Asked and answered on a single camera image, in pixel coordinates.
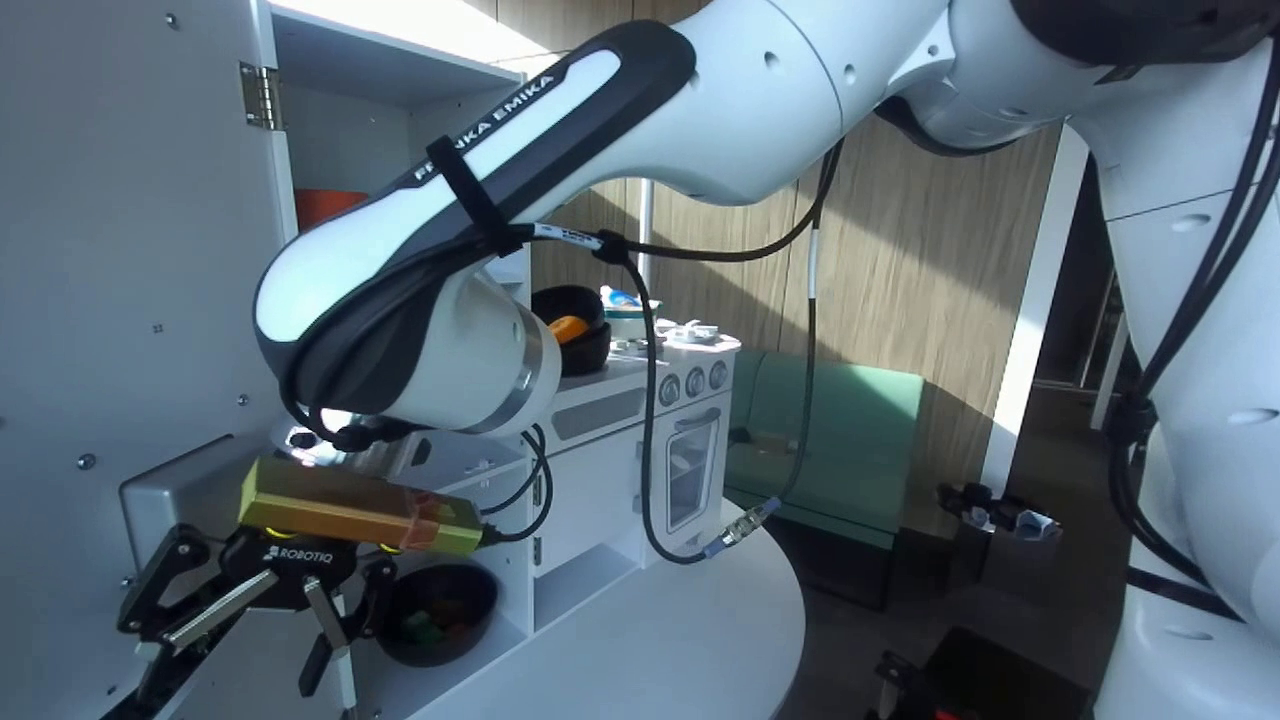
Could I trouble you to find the black floor box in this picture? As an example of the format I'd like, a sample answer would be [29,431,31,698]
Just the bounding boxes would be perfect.
[873,618,1092,720]

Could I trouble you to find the long black cable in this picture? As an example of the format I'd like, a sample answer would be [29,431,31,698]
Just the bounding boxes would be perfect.
[532,136,846,566]

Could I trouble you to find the short black camera cable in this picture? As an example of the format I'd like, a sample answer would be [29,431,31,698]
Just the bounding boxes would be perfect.
[476,420,558,543]

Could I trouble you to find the white large fridge door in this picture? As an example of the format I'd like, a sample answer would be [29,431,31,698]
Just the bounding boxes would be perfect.
[0,0,300,720]

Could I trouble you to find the black bowl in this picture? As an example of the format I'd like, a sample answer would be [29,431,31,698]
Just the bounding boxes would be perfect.
[376,560,502,673]

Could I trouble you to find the white round table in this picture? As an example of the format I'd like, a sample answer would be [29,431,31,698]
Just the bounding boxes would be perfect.
[342,523,811,720]

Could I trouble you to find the white oven door with window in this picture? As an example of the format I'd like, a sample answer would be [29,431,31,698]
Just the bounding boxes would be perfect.
[658,399,732,539]

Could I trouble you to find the green sofa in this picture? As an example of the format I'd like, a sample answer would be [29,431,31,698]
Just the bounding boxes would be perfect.
[726,351,933,552]

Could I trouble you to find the black toy pot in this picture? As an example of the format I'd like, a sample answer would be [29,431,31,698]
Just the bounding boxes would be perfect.
[532,281,614,378]

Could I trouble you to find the white toy kitchen body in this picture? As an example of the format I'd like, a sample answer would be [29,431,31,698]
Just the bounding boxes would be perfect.
[264,0,748,720]

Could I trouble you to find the black floor device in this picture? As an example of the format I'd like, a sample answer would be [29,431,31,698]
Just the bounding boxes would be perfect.
[937,475,1067,552]

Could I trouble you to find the white tall cabinet door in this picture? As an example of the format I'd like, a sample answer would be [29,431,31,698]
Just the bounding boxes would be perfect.
[96,555,402,720]

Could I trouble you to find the white vertical pole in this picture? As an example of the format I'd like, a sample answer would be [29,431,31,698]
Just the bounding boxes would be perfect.
[633,174,658,262]

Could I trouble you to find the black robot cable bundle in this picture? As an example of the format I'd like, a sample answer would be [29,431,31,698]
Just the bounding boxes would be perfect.
[1099,76,1280,625]

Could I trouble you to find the silver toy faucet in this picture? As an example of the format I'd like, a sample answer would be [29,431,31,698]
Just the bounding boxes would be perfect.
[596,281,646,356]

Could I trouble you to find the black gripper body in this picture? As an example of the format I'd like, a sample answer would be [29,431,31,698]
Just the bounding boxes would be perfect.
[214,519,367,598]

